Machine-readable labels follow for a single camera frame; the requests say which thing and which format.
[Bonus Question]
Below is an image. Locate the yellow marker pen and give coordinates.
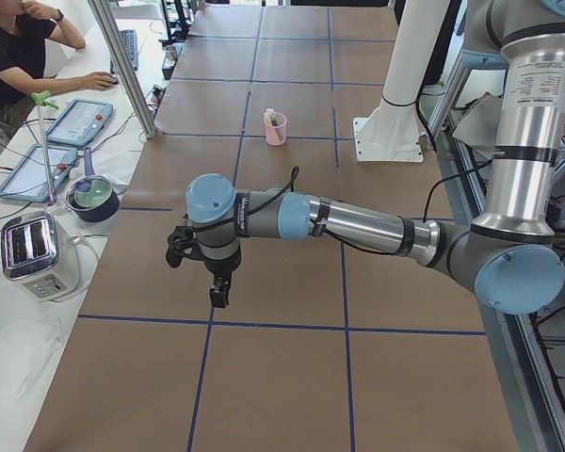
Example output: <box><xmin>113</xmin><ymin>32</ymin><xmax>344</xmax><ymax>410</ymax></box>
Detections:
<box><xmin>264</xmin><ymin>108</ymin><xmax>283</xmax><ymax>145</ymax></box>

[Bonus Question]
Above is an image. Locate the pink mesh pen holder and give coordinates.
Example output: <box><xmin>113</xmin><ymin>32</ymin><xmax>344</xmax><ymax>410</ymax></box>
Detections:
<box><xmin>264</xmin><ymin>108</ymin><xmax>287</xmax><ymax>146</ymax></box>

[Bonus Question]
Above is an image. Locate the dark blue pot with lid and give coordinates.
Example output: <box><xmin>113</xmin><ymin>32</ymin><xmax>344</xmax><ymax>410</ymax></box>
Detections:
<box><xmin>65</xmin><ymin>146</ymin><xmax>120</xmax><ymax>223</ymax></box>

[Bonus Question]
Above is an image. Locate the silver toaster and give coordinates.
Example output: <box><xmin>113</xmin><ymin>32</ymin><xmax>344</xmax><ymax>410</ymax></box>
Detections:
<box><xmin>1</xmin><ymin>211</ymin><xmax>80</xmax><ymax>300</ymax></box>

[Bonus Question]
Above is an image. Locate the upper blue teach pendant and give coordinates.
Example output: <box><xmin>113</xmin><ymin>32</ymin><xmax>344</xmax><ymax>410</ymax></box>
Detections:
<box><xmin>46</xmin><ymin>99</ymin><xmax>114</xmax><ymax>148</ymax></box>

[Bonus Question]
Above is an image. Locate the blue teach pendant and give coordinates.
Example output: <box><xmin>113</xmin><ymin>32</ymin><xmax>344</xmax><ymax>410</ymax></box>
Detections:
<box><xmin>0</xmin><ymin>144</ymin><xmax>78</xmax><ymax>202</ymax></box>
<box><xmin>46</xmin><ymin>99</ymin><xmax>114</xmax><ymax>148</ymax></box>

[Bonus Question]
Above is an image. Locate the lower blue teach pendant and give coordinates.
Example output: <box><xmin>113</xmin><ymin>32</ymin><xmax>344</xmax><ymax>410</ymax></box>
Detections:
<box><xmin>0</xmin><ymin>144</ymin><xmax>78</xmax><ymax>202</ymax></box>

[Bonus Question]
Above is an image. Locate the small metal cup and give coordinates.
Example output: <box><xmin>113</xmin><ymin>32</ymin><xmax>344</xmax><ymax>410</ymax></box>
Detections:
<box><xmin>164</xmin><ymin>45</ymin><xmax>178</xmax><ymax>62</ymax></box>

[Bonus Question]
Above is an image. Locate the metal rod green clip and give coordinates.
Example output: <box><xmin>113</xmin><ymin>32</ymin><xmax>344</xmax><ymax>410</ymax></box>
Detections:
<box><xmin>31</xmin><ymin>90</ymin><xmax>58</xmax><ymax>206</ymax></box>

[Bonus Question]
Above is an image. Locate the black keyboard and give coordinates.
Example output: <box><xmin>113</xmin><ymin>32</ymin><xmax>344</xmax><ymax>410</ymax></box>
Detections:
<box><xmin>119</xmin><ymin>29</ymin><xmax>138</xmax><ymax>71</ymax></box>

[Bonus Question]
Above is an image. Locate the seated person black shirt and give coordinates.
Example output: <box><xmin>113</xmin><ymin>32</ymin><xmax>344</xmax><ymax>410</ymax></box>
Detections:
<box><xmin>0</xmin><ymin>1</ymin><xmax>117</xmax><ymax>136</ymax></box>

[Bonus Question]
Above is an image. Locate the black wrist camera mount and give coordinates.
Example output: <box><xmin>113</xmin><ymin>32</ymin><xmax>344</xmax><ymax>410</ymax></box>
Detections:
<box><xmin>166</xmin><ymin>225</ymin><xmax>202</xmax><ymax>268</ymax></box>

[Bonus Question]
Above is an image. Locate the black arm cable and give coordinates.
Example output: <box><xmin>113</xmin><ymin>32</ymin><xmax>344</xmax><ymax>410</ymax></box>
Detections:
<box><xmin>183</xmin><ymin>164</ymin><xmax>493</xmax><ymax>258</ymax></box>

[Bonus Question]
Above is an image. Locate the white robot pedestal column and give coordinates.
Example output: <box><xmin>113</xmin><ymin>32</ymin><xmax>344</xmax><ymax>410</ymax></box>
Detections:
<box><xmin>353</xmin><ymin>0</ymin><xmax>460</xmax><ymax>163</ymax></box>

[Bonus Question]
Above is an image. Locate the aluminium frame post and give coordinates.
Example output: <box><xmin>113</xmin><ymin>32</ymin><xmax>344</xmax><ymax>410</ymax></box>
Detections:
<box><xmin>88</xmin><ymin>0</ymin><xmax>156</xmax><ymax>138</ymax></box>

